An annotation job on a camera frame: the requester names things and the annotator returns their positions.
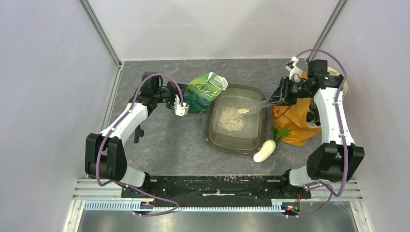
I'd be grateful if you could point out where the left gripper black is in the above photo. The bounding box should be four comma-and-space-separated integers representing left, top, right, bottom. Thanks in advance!
154, 81, 188, 108

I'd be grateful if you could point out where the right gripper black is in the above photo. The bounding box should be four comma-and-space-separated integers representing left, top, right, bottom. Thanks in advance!
265, 75, 311, 106

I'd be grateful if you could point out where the clear plastic scoop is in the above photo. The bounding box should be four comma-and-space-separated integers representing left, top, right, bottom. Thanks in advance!
237, 100, 272, 115

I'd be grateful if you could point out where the green litter bag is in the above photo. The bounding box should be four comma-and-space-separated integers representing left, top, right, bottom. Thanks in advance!
183, 72, 228, 114

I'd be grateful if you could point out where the black bag clip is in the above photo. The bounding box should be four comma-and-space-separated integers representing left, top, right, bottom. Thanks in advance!
133, 125, 145, 144

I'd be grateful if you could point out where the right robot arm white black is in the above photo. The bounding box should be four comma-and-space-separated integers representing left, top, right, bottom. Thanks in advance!
267, 57, 365, 198

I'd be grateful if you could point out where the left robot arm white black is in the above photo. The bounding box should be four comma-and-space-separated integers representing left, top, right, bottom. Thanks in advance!
85, 72, 189, 197

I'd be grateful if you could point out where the grey plastic litter box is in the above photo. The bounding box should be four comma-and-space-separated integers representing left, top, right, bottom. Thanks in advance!
205, 85, 266, 155

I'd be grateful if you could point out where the poured litter granules pile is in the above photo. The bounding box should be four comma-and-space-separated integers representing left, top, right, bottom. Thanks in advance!
218, 106, 245, 132

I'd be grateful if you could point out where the orange tote bag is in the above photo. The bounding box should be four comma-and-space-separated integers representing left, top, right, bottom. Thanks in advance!
271, 64, 349, 146

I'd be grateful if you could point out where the white radish toy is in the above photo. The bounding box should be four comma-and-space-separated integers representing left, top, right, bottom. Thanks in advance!
253, 126, 292, 163

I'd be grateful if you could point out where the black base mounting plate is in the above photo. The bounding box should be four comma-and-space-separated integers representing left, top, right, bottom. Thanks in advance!
121, 173, 312, 209

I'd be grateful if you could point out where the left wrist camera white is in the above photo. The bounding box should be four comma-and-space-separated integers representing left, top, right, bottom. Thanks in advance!
174, 96, 190, 116

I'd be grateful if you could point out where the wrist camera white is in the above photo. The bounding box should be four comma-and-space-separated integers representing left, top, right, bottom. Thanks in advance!
174, 96, 190, 116
285, 57, 303, 82

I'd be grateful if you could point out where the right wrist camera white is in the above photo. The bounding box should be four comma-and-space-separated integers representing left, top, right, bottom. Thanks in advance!
285, 57, 303, 82

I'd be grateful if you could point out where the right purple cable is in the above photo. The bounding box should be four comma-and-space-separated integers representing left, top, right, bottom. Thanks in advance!
296, 48, 349, 218

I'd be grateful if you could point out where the aluminium frame rail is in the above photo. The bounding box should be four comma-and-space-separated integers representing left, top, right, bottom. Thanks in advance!
72, 179, 363, 202

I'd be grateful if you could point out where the grey cable duct strip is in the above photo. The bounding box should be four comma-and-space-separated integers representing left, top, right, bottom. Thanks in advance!
84, 201, 284, 213

